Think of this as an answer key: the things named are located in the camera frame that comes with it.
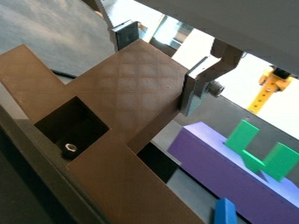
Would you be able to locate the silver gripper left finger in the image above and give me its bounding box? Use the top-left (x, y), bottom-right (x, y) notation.
top-left (95, 0), bottom-right (139, 51)

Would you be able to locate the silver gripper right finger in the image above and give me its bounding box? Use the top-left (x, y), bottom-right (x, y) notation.
top-left (179, 38), bottom-right (243, 116)

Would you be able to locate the brown T-shaped block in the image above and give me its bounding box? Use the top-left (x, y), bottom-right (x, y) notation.
top-left (0, 40), bottom-right (204, 224)

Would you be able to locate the yellow perforated stand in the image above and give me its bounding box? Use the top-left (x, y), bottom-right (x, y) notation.
top-left (247, 66), bottom-right (294, 115)

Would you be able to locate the green U-shaped block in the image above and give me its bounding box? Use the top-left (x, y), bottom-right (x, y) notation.
top-left (224, 120), bottom-right (299, 181)

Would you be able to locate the purple base block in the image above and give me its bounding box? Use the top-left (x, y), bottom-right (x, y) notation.
top-left (168, 122), bottom-right (299, 224)

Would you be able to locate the blue peg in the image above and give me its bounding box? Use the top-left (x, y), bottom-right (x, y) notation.
top-left (214, 198), bottom-right (238, 224)

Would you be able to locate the black angle bracket fixture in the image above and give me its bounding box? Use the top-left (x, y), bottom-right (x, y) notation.
top-left (0, 106), bottom-right (168, 224)

